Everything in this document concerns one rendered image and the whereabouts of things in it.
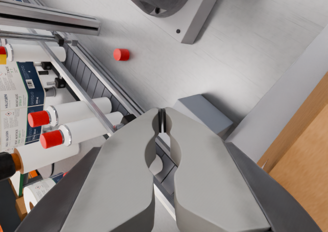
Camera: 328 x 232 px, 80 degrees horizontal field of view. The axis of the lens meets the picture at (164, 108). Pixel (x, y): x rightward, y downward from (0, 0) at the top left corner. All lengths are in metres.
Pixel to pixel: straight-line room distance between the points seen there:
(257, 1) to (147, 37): 0.27
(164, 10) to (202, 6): 0.07
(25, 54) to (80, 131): 0.34
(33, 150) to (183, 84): 0.53
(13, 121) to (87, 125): 0.48
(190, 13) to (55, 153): 0.62
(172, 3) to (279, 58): 0.21
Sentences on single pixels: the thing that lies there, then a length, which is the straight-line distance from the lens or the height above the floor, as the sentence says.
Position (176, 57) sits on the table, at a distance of 0.49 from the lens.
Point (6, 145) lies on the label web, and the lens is 1.03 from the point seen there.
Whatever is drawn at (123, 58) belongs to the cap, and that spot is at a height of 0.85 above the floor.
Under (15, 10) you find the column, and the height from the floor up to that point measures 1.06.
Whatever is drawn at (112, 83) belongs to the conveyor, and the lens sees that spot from 0.62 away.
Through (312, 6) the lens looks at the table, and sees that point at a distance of 0.41.
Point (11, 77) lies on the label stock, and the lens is 0.90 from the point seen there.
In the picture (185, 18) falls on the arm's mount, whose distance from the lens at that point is 0.43.
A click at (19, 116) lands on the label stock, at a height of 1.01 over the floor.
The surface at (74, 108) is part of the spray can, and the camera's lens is 0.54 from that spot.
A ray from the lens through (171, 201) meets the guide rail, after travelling 0.43.
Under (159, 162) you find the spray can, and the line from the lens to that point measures 0.50.
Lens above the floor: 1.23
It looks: 50 degrees down
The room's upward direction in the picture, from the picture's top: 106 degrees counter-clockwise
